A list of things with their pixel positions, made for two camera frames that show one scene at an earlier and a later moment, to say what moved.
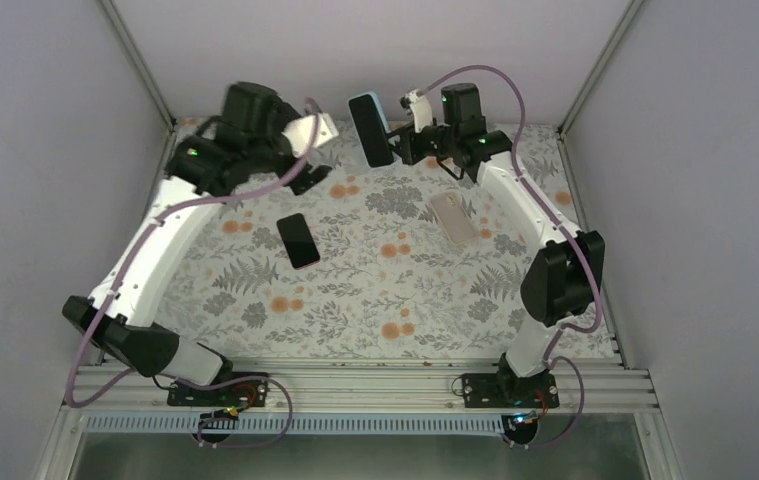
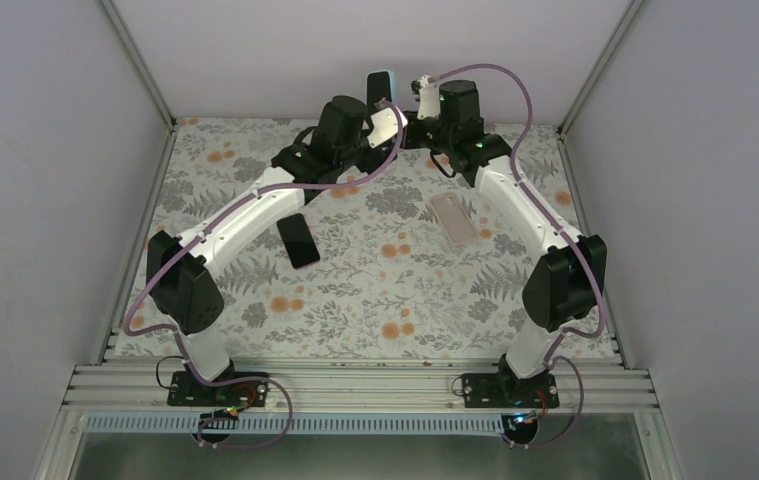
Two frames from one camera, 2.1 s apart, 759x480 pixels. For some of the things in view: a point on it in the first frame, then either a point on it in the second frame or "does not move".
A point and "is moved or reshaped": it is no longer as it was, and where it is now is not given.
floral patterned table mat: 409,262 does not move
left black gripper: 300,186 → 376,157
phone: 372,129 is moved or reshaped
